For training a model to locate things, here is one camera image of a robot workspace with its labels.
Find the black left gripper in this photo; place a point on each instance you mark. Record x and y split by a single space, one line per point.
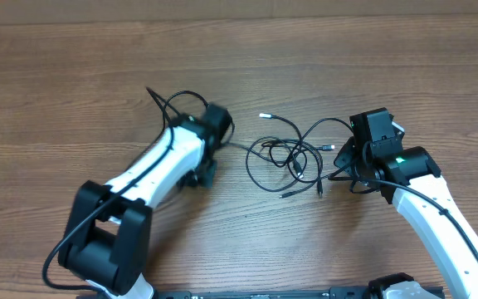
205 178

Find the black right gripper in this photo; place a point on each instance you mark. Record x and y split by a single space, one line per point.
344 160

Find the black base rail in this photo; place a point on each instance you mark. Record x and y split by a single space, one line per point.
264 294

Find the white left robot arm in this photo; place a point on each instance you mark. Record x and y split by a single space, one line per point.
106 241

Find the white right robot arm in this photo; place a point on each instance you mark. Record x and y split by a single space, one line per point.
411 181

